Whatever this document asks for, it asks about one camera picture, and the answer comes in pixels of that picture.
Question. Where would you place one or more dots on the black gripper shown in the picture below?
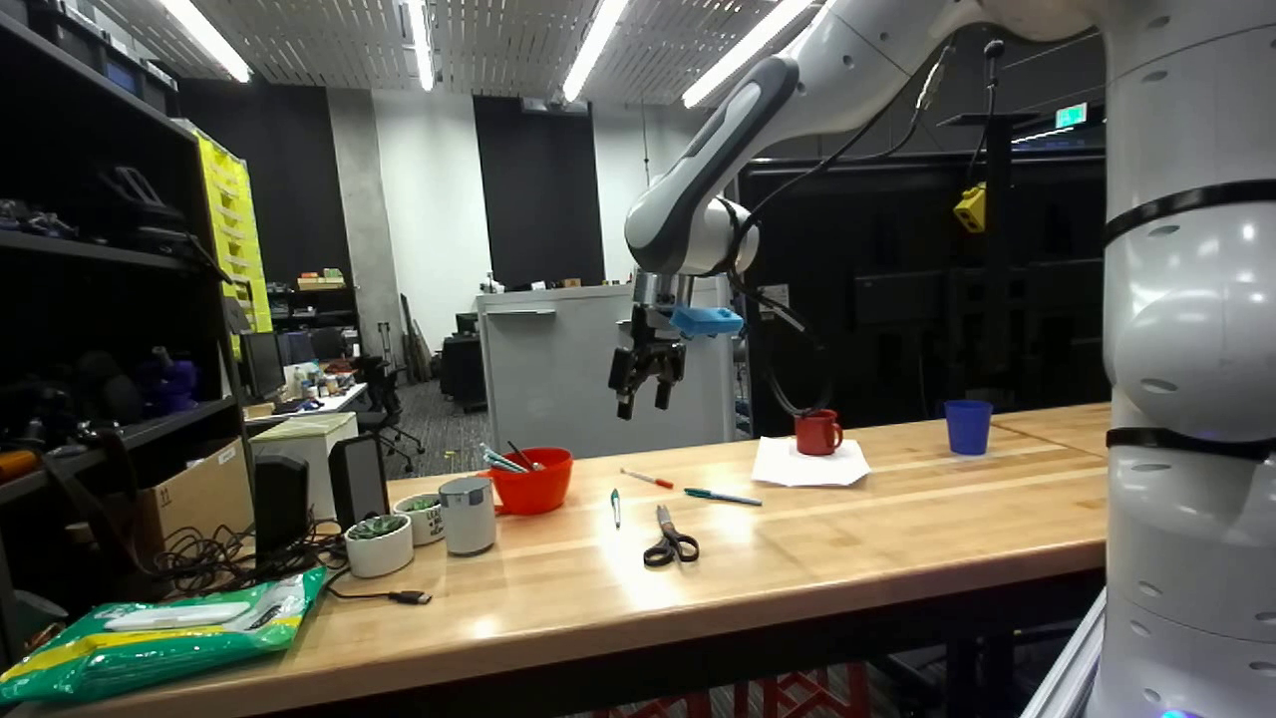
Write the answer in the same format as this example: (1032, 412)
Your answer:
(647, 347)

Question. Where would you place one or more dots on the orange bowl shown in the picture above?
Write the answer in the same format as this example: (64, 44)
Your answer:
(531, 487)

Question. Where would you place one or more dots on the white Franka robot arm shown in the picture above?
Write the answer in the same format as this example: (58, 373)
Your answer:
(1182, 334)

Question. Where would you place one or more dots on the red pen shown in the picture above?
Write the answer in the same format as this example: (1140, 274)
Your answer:
(647, 478)

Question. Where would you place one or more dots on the white pen green cap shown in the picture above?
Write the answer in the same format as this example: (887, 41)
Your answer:
(615, 504)

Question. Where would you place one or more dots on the small white bowl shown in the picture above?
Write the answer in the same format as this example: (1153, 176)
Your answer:
(425, 521)

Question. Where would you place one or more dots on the white bowl green contents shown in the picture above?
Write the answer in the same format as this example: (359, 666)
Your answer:
(382, 547)

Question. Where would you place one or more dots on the grey metal cabinet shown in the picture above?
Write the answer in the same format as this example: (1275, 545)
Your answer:
(561, 373)

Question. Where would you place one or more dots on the black scissors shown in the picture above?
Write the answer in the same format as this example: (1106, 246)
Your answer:
(668, 545)

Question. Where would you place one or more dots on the red mug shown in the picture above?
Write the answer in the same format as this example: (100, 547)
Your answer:
(814, 431)

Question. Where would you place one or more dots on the white paper sheet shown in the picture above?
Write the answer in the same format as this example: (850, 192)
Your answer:
(813, 470)

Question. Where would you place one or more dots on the grey metal cup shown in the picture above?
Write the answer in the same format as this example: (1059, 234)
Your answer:
(470, 521)

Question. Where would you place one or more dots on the blue cup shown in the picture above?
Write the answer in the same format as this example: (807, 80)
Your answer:
(967, 426)

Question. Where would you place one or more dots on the ceiling light strip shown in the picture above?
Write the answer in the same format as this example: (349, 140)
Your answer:
(596, 51)
(742, 53)
(419, 44)
(204, 41)

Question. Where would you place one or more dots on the yellow tag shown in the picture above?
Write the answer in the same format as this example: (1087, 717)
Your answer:
(971, 209)

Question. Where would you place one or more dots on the black speaker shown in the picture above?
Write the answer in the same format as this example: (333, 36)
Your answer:
(281, 513)

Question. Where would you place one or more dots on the black computer monitor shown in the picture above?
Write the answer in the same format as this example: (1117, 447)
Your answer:
(261, 362)

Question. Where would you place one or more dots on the yellow bin rack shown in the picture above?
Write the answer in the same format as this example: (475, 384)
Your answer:
(236, 226)

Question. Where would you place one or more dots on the cardboard box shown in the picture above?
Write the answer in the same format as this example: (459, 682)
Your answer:
(203, 504)

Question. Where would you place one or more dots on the green exit sign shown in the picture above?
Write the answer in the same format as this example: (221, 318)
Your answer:
(1071, 117)

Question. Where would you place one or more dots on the green wipes packet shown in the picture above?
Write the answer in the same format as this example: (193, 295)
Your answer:
(145, 638)

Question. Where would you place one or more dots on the black shelf unit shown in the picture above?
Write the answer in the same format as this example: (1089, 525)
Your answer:
(80, 263)

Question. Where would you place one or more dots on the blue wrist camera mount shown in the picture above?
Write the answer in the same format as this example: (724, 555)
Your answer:
(702, 319)

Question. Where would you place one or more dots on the black camera stand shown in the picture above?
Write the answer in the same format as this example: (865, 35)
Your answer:
(999, 213)

